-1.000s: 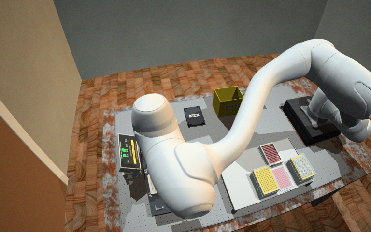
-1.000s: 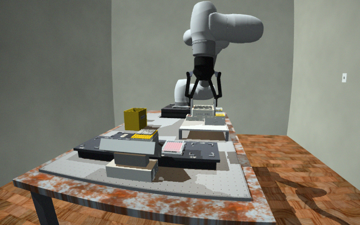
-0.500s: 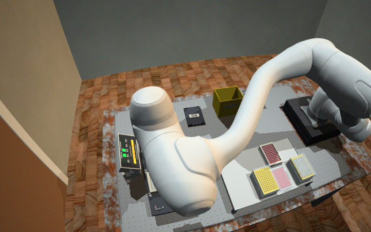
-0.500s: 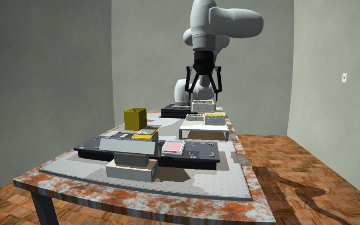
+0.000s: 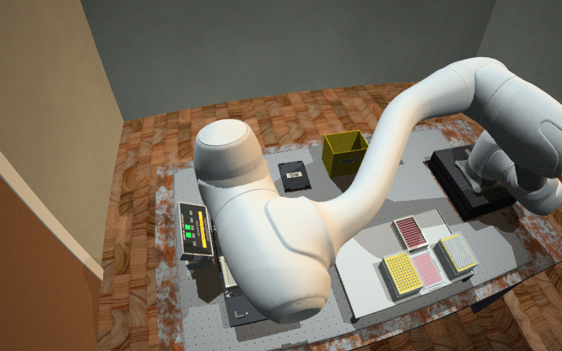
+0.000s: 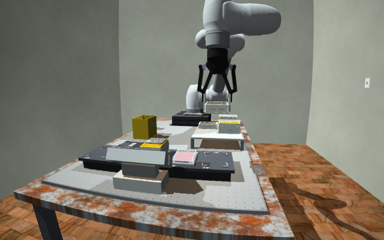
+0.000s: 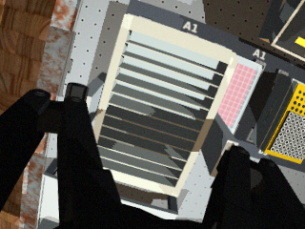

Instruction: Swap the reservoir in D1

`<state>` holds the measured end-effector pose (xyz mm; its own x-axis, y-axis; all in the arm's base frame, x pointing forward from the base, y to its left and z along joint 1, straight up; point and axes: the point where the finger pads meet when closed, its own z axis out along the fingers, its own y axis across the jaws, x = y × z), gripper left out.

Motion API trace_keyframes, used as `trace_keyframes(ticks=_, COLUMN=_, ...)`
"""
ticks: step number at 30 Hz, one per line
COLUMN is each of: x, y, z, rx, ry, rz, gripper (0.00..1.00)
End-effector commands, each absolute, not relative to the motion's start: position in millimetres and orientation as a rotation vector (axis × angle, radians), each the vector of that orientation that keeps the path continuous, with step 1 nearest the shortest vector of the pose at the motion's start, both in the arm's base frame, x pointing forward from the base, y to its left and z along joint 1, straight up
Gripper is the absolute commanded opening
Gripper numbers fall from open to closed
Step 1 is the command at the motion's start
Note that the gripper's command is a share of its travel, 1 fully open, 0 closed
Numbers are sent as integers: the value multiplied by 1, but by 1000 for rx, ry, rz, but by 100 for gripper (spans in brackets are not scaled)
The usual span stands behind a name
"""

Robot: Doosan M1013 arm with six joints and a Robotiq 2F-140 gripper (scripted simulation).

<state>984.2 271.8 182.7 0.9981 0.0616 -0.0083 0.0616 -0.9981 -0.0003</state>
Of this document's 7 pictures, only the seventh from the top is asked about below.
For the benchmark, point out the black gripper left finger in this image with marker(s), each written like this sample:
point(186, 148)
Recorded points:
point(83, 185)

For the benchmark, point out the yellow pipette tip rack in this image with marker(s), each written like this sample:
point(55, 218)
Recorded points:
point(280, 129)

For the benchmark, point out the white well plate with pink wells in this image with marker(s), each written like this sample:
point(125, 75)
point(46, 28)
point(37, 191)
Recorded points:
point(239, 92)

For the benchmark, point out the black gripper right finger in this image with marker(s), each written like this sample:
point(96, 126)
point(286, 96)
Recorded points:
point(242, 181)

